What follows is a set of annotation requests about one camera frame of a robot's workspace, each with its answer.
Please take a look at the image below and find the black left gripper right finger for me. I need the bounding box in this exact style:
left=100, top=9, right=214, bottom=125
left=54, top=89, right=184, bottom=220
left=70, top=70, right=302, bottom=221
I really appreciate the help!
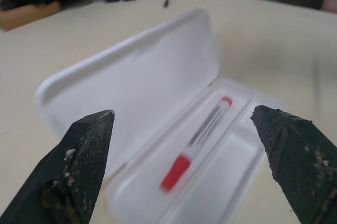
left=250, top=104, right=337, bottom=224

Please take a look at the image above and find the white plastic pencil case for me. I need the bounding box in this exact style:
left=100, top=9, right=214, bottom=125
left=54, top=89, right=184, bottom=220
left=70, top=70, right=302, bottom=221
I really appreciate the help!
left=34, top=8, right=286, bottom=224

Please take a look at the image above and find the red capped white marker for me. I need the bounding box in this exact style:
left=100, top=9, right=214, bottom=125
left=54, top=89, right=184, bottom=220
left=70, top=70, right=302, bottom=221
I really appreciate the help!
left=160, top=96, right=233, bottom=192

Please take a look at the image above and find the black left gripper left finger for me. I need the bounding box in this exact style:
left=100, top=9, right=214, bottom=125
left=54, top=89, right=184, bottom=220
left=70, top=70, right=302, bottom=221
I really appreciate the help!
left=0, top=109, right=116, bottom=224

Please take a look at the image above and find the wooden board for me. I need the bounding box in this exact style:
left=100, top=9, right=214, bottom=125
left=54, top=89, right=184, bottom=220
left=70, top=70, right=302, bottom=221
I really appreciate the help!
left=0, top=1, right=62, bottom=32

